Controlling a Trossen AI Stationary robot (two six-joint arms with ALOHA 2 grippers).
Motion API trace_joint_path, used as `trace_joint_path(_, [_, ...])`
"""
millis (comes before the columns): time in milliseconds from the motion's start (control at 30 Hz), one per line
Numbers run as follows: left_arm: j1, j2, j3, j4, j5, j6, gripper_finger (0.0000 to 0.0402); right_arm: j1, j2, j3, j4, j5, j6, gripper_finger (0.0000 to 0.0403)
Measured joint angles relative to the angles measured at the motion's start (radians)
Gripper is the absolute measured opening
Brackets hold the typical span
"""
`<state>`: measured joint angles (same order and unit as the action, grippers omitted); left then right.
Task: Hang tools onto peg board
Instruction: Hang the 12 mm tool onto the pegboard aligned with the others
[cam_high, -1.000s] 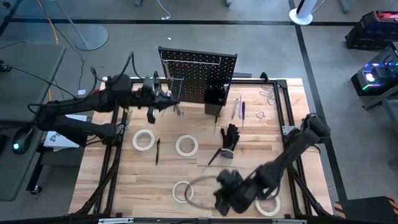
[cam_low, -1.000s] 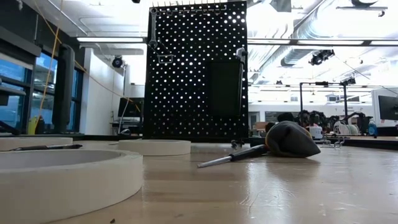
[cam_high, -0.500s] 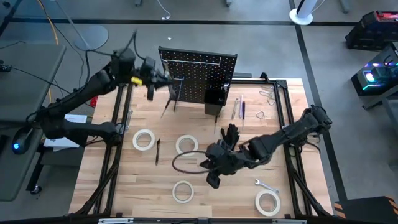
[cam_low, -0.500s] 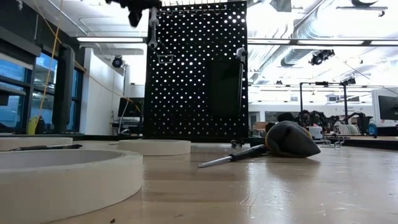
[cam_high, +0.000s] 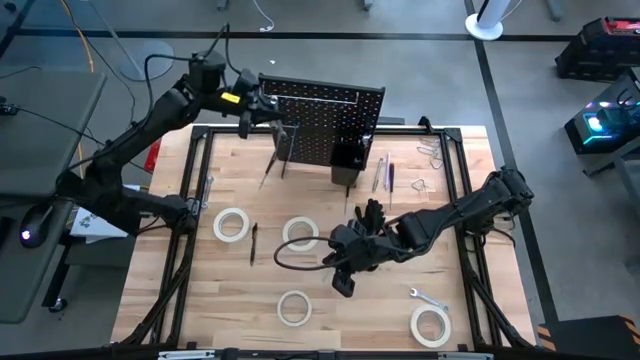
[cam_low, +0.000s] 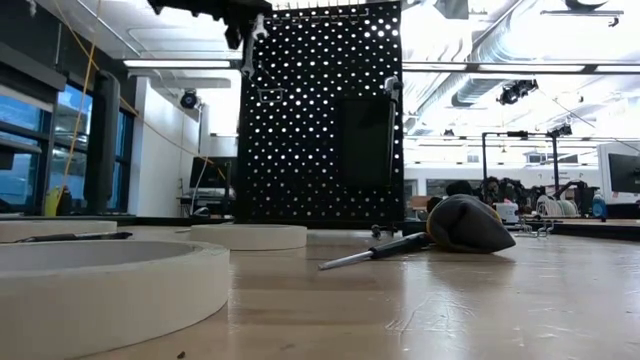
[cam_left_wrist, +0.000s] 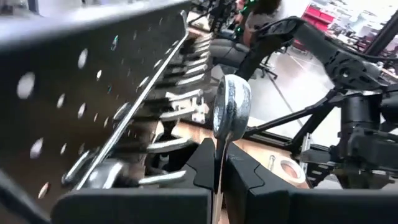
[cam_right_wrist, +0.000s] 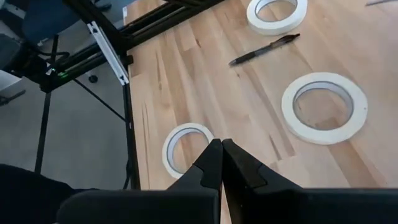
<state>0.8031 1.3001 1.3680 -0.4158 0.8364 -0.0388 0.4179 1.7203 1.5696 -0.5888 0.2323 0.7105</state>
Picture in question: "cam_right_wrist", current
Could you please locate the blue chair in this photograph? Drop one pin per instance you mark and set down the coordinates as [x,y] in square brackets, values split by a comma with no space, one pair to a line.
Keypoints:
[49,18]

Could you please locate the silver frame bracket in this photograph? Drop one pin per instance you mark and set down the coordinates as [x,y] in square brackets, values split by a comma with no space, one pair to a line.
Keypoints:
[109,53]

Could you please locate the black pen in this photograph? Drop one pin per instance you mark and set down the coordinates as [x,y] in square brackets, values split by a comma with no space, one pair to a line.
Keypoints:
[264,49]

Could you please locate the black chair seat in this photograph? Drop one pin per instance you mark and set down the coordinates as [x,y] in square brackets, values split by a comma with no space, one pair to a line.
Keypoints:
[31,193]

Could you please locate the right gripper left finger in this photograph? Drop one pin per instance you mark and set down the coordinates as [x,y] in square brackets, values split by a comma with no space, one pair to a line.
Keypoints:
[208,174]

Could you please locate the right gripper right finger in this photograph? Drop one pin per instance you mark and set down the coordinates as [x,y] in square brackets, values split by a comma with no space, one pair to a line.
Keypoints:
[242,174]

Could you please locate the black aluminium table frame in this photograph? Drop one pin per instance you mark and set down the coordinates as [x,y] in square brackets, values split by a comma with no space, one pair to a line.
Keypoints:
[128,124]

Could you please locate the white masking tape roll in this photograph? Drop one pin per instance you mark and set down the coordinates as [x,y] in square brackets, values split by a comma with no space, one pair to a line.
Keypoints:
[273,28]
[323,137]
[165,152]

